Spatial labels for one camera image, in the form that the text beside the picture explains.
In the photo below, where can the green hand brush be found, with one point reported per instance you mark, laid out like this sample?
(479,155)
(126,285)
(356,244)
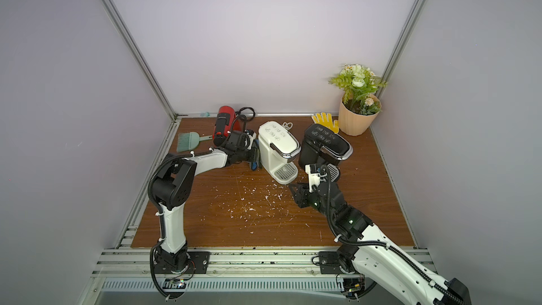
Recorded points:
(190,141)

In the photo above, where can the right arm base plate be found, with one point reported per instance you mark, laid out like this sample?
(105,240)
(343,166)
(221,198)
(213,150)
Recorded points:
(333,262)

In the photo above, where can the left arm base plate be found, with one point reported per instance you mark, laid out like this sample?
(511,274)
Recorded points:
(182,262)

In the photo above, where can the potted artificial plant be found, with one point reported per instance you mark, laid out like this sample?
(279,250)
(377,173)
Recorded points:
(359,105)

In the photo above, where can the black coffee machine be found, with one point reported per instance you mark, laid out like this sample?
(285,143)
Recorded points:
(322,146)

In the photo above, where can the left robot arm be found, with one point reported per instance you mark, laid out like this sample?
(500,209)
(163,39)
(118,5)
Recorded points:
(170,186)

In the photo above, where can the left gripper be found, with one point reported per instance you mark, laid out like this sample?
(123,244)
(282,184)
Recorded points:
(259,150)

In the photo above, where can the white coffee machine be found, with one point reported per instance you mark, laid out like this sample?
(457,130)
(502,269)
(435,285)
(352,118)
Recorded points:
(278,149)

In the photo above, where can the red coffee machine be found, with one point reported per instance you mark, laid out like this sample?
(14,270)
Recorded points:
(226,122)

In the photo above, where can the blue grey microfiber cloth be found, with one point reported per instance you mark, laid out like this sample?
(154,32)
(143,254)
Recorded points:
(255,160)

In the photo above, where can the yellow work glove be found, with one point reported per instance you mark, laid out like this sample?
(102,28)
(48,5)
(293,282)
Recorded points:
(326,120)

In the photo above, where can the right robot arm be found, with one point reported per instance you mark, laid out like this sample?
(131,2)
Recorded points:
(367,251)

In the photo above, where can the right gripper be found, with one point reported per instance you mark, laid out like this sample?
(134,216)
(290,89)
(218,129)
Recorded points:
(302,193)

